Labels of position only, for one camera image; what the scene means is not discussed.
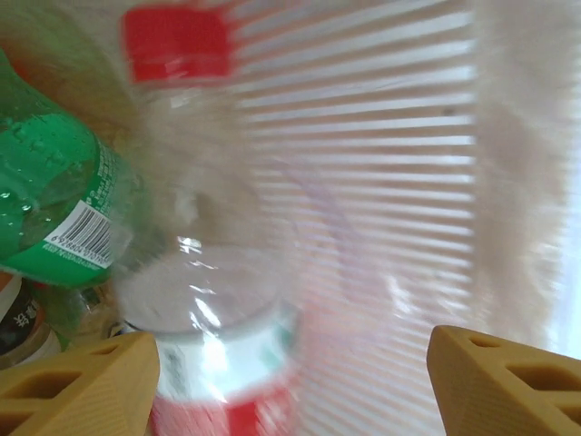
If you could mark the brown label drink bottle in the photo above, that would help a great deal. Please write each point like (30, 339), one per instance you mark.
(20, 327)

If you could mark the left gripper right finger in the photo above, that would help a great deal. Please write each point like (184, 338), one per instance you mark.
(508, 395)

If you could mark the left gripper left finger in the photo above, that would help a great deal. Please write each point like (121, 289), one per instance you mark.
(77, 390)

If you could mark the red label clear bottle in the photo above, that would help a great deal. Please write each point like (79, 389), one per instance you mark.
(204, 295)

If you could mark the green bottle yellow cap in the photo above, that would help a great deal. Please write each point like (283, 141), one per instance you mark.
(54, 181)

